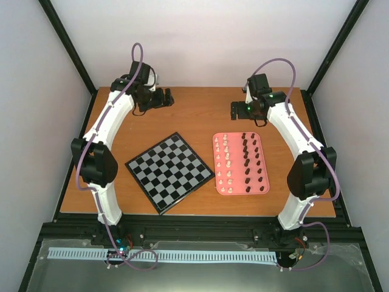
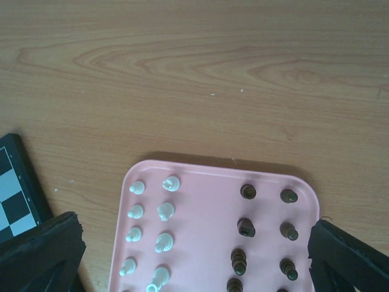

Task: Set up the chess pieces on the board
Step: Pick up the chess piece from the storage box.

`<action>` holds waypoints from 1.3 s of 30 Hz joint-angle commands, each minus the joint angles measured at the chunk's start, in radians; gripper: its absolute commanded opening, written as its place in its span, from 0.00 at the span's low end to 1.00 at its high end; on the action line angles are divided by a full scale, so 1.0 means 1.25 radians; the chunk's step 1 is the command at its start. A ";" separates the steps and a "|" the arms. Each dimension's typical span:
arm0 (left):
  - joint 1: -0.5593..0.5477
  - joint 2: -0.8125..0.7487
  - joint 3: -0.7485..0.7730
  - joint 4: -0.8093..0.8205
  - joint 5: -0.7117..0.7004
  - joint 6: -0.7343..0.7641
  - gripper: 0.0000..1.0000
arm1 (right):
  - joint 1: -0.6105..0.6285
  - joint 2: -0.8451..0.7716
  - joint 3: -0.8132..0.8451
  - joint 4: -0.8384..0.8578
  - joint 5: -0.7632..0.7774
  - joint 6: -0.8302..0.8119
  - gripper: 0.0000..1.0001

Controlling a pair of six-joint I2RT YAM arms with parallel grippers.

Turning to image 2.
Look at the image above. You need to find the white chess knight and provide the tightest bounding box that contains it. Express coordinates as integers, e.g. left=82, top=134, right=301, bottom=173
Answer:
left=157, top=202, right=175, bottom=221

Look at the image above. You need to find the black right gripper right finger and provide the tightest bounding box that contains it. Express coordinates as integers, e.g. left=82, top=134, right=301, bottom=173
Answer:
left=308, top=220, right=388, bottom=291

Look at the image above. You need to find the dark brown chess knight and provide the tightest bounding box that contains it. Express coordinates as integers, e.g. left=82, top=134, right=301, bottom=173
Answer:
left=237, top=217, right=256, bottom=238

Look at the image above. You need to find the pink plastic tray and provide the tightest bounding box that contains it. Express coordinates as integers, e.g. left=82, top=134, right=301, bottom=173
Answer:
left=108, top=160, right=320, bottom=291

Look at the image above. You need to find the white chess bishop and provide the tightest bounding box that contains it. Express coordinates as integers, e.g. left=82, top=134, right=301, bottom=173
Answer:
left=154, top=232, right=174, bottom=253

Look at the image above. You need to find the dark brown chess bishop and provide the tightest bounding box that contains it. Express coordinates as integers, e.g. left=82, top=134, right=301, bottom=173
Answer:
left=230, top=248, right=247, bottom=276

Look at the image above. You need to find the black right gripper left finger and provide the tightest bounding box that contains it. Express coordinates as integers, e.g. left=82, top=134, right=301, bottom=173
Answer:
left=1, top=212, right=86, bottom=291

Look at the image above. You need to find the dark brown chess pawn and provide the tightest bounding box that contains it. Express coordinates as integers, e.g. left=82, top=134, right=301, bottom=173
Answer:
left=280, top=189, right=298, bottom=203
left=280, top=258, right=298, bottom=281
left=280, top=222, right=298, bottom=241

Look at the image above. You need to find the dark brown chess rook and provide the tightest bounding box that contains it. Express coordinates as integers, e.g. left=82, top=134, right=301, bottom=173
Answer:
left=240, top=184, right=256, bottom=200

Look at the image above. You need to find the white chess queen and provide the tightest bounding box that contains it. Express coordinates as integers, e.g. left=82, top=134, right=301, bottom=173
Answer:
left=146, top=266, right=170, bottom=292

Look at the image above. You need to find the black white chessboard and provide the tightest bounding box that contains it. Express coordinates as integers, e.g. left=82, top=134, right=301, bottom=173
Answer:
left=0, top=133, right=53, bottom=243

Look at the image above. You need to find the white chess rook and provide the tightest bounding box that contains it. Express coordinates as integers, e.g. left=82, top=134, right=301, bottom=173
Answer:
left=162, top=176, right=181, bottom=192

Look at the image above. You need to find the dark brown chess queen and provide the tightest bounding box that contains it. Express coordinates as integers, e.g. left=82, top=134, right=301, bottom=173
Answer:
left=226, top=278, right=243, bottom=292

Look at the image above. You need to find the white chess pawn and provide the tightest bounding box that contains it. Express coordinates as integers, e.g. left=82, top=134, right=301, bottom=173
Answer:
left=119, top=258, right=137, bottom=277
left=129, top=181, right=145, bottom=195
left=127, top=204, right=144, bottom=220
left=125, top=226, right=142, bottom=242

